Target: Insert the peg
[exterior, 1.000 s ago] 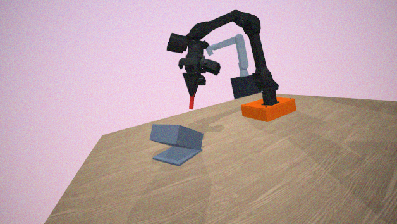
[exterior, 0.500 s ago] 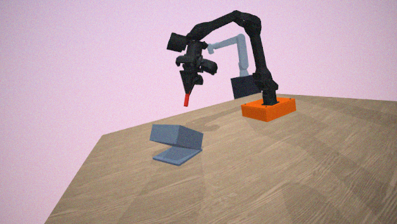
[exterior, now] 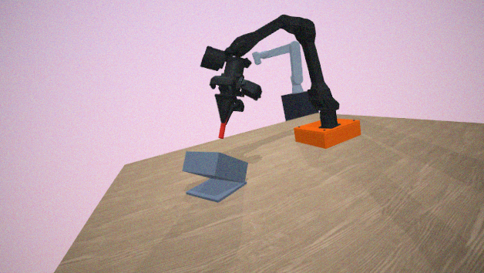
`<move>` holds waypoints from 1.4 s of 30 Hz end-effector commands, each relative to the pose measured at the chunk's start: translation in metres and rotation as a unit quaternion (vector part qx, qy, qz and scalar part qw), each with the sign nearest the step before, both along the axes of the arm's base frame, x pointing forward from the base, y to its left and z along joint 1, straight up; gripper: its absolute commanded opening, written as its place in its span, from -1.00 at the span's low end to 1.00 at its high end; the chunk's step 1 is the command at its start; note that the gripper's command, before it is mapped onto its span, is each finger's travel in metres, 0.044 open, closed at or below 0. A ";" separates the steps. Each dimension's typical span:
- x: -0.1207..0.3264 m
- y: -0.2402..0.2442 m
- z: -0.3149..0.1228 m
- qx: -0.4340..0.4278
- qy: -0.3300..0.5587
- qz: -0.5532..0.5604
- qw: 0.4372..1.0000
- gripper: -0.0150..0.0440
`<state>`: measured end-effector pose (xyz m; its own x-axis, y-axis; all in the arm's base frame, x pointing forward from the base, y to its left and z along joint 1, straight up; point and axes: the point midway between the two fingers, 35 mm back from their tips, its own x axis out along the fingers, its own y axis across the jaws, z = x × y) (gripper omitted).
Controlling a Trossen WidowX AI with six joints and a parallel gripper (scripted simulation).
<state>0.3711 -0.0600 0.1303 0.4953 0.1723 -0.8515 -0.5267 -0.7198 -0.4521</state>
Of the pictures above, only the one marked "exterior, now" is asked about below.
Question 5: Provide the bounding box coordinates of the red cylindrical peg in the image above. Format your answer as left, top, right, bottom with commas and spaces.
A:
218, 120, 227, 139

